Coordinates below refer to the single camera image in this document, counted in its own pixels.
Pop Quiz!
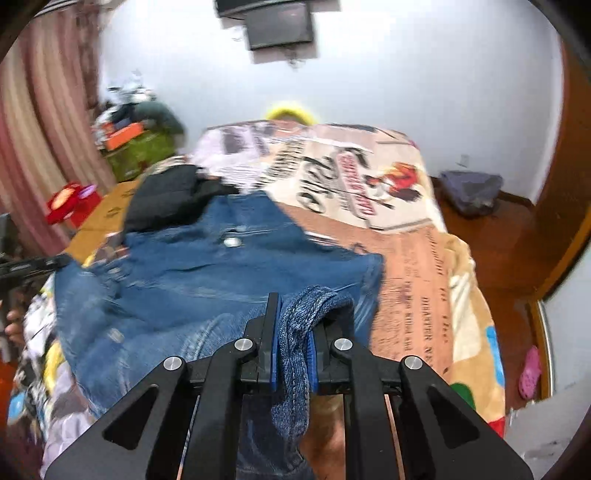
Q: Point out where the small black wall monitor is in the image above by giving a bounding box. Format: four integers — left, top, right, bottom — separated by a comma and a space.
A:
246, 4, 315, 51

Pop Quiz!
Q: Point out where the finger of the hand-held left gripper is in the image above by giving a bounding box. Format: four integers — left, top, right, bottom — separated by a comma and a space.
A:
0, 255, 74, 283

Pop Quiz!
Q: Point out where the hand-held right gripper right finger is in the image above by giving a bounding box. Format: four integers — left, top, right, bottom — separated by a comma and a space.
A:
309, 318, 533, 480

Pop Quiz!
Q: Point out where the striped red curtain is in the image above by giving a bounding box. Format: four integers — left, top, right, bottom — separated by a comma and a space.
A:
0, 7, 118, 259

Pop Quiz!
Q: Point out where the orange box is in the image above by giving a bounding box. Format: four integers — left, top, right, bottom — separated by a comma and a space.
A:
104, 122, 146, 151

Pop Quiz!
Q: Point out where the printed blanket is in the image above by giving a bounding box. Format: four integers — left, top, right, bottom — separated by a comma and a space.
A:
9, 120, 507, 480

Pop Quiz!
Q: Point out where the green patterned cloth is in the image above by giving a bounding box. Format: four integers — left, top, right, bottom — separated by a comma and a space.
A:
105, 134, 178, 183

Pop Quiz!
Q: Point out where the wooden door frame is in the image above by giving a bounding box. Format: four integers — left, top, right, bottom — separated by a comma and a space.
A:
529, 28, 591, 301

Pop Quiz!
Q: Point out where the blue denim jacket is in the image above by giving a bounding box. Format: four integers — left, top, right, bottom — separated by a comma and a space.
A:
54, 191, 386, 480

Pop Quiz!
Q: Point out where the black clothing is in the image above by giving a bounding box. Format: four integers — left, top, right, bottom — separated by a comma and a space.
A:
124, 164, 243, 234

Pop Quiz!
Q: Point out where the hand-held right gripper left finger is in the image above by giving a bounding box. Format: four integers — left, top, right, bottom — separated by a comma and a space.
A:
44, 292, 282, 480

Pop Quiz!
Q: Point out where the red plush toy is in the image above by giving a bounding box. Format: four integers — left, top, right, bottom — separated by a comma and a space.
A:
45, 182, 86, 224

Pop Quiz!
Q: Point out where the pile of clutter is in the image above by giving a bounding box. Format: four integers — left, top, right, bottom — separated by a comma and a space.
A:
95, 71, 160, 148

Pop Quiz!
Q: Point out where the wall-mounted black television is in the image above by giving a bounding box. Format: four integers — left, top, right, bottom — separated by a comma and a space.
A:
216, 0, 343, 20

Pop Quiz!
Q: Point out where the wooden lap desk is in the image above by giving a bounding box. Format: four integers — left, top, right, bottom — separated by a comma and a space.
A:
65, 178, 148, 264

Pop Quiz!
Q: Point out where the grey backpack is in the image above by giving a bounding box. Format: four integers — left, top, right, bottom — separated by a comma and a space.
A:
438, 170, 504, 217

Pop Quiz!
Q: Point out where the pink slipper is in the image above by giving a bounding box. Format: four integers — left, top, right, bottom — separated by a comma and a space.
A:
518, 346, 542, 400

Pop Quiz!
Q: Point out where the yellow curved object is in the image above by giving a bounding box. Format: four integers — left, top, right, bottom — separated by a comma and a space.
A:
264, 102, 321, 126

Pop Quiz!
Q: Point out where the white wardrobe sliding door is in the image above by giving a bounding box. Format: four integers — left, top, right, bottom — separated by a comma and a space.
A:
505, 286, 591, 467

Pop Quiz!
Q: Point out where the person's left hand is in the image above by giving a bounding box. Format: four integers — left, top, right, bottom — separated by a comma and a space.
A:
0, 308, 25, 347

